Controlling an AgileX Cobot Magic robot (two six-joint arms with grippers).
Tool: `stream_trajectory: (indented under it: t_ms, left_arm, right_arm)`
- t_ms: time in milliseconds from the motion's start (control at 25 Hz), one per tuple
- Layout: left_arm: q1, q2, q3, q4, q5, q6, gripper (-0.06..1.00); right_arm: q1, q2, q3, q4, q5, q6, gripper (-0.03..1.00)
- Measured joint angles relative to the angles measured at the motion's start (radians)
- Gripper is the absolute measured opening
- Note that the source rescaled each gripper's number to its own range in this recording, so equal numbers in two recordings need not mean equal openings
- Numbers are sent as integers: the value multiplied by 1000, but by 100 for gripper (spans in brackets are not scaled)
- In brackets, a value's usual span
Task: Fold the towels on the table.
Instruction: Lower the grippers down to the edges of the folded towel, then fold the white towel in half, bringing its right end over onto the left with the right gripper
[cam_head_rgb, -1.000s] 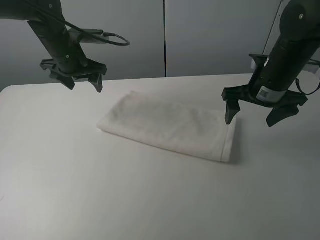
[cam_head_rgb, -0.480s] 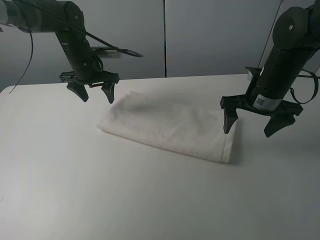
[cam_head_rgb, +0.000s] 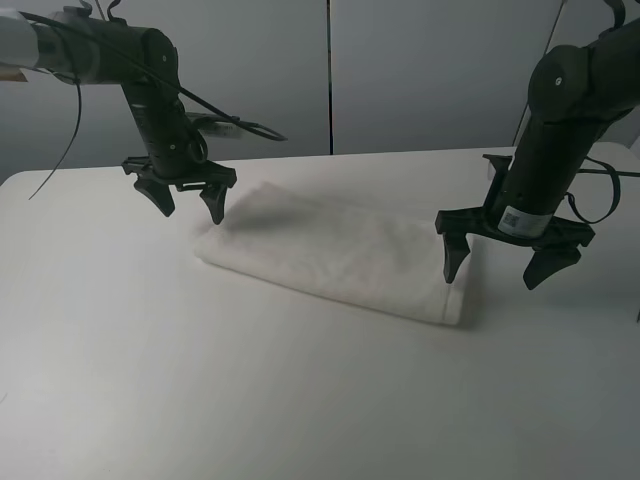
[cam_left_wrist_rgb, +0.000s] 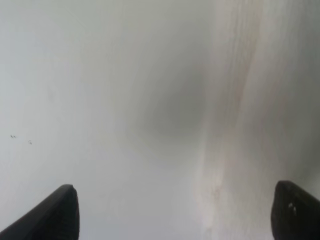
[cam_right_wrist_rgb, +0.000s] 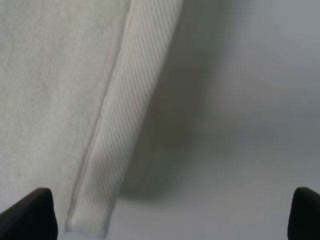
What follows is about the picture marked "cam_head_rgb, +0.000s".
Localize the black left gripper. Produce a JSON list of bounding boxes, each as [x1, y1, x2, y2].
[[122, 157, 237, 225]]

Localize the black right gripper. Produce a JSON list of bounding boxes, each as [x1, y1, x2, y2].
[[435, 207, 595, 289]]

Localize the white towel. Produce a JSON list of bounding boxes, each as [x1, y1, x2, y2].
[[194, 183, 467, 326]]

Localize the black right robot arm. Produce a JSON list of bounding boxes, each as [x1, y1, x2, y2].
[[435, 1, 639, 290]]

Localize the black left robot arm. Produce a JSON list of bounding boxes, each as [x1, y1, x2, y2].
[[1, 4, 237, 224]]

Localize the black left camera cable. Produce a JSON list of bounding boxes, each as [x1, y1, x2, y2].
[[27, 0, 289, 201]]

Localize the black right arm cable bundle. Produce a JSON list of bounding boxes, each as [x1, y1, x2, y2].
[[564, 154, 640, 226]]

